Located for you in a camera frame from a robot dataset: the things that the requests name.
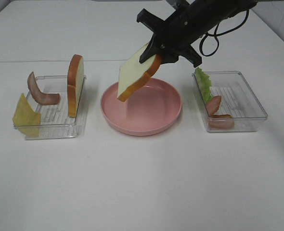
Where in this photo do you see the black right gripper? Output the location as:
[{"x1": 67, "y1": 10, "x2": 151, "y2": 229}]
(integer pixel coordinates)
[{"x1": 137, "y1": 9, "x2": 202, "y2": 67}]

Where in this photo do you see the bread slice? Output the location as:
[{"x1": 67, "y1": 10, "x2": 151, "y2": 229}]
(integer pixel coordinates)
[
  {"x1": 117, "y1": 44, "x2": 162, "y2": 102},
  {"x1": 67, "y1": 54, "x2": 85, "y2": 117}
]

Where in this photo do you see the green lettuce leaf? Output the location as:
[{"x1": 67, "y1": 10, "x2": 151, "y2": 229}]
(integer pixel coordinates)
[{"x1": 194, "y1": 67, "x2": 212, "y2": 103}]

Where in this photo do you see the bacon strip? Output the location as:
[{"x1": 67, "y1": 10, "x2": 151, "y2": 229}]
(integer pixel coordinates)
[
  {"x1": 206, "y1": 96, "x2": 234, "y2": 129},
  {"x1": 27, "y1": 72, "x2": 61, "y2": 105}
]

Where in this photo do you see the yellow cheese slice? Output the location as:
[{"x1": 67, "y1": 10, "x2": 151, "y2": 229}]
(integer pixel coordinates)
[{"x1": 13, "y1": 93, "x2": 41, "y2": 138}]

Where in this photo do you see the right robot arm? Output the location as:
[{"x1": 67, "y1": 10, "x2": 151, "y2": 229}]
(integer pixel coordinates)
[{"x1": 137, "y1": 0, "x2": 257, "y2": 67}]

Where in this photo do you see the pink round plate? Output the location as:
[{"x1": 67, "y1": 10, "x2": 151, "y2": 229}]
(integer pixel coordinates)
[{"x1": 101, "y1": 78, "x2": 182, "y2": 136}]

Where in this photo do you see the right clear plastic tray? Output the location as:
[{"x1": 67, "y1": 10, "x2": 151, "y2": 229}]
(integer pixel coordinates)
[{"x1": 192, "y1": 71, "x2": 268, "y2": 132}]

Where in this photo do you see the clear plastic tray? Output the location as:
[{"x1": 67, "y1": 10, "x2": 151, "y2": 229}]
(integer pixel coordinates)
[
  {"x1": 192, "y1": 71, "x2": 268, "y2": 132},
  {"x1": 13, "y1": 76, "x2": 88, "y2": 140}
]

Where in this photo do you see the left clear plastic tray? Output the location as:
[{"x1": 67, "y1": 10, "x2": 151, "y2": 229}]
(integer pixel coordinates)
[{"x1": 13, "y1": 76, "x2": 88, "y2": 140}]

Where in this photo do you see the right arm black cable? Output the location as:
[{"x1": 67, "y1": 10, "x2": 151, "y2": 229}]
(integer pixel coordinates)
[{"x1": 199, "y1": 9, "x2": 250, "y2": 57}]

